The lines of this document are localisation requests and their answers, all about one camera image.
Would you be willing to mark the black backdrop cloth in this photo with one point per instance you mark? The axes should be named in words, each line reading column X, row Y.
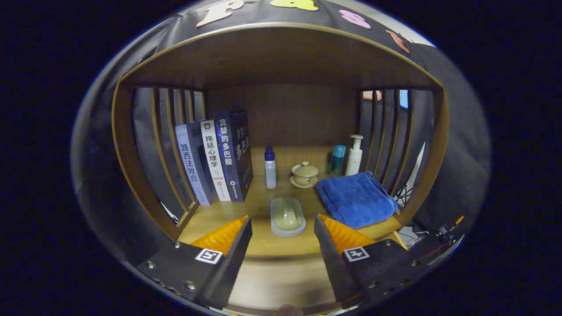
column 461, row 153

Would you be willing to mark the teal bottle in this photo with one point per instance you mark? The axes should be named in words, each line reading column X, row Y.
column 338, row 160

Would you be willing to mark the dark blue book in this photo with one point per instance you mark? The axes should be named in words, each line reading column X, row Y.
column 237, row 162

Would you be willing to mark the pale blue book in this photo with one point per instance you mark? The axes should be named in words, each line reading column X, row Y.
column 191, row 166

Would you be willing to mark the white bottle with blue cap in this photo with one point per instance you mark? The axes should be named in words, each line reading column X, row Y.
column 270, row 173

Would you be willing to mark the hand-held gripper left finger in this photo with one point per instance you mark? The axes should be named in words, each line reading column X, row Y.
column 232, row 263

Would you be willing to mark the wooden drawer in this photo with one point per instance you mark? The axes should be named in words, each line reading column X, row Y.
column 281, row 281

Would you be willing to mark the blue towel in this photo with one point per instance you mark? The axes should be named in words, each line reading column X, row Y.
column 355, row 199

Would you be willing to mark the black electronic device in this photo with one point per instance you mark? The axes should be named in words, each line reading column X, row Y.
column 432, row 248

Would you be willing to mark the pale green sponge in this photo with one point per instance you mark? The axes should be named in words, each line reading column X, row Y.
column 287, row 217

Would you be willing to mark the white pump bottle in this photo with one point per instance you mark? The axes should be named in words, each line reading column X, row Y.
column 353, row 160

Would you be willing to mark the white book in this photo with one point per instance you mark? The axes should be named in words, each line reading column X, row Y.
column 213, row 162

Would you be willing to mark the wooden cabinet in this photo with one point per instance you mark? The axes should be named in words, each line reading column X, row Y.
column 281, row 57

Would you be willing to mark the wooden countertop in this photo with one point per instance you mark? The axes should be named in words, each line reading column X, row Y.
column 263, row 237

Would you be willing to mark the black light stand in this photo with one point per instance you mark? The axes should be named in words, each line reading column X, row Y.
column 406, row 195

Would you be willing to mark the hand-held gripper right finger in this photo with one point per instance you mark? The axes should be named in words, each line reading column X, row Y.
column 333, row 263

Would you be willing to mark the beige lidded teacup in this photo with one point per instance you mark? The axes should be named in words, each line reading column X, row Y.
column 305, row 174

